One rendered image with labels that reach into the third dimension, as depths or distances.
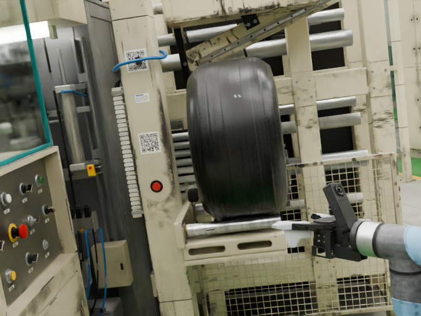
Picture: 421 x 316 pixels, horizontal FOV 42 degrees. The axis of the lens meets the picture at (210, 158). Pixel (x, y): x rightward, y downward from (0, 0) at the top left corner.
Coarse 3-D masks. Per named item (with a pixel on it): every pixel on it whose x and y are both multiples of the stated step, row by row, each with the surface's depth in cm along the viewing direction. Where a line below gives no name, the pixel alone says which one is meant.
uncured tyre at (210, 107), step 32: (224, 64) 187; (256, 64) 184; (192, 96) 179; (224, 96) 175; (256, 96) 174; (192, 128) 176; (224, 128) 172; (256, 128) 171; (192, 160) 178; (224, 160) 173; (256, 160) 172; (224, 192) 178; (256, 192) 178
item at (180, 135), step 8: (176, 136) 235; (184, 136) 234; (176, 144) 234; (184, 144) 234; (176, 152) 236; (184, 152) 236; (176, 160) 236; (184, 160) 236; (184, 168) 237; (192, 168) 237; (184, 176) 237; (192, 176) 236; (184, 192) 239
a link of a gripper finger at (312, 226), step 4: (292, 224) 124; (296, 224) 123; (300, 224) 123; (304, 224) 122; (308, 224) 122; (312, 224) 122; (316, 224) 122; (320, 224) 121; (292, 228) 124; (296, 228) 124; (300, 228) 123; (304, 228) 122; (308, 228) 122; (312, 228) 122; (316, 228) 122; (320, 228) 122
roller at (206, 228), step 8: (256, 216) 190; (264, 216) 189; (272, 216) 189; (280, 216) 189; (192, 224) 192; (200, 224) 191; (208, 224) 191; (216, 224) 190; (224, 224) 190; (232, 224) 189; (240, 224) 189; (248, 224) 189; (256, 224) 189; (264, 224) 188; (192, 232) 191; (200, 232) 191; (208, 232) 191; (216, 232) 190; (224, 232) 191
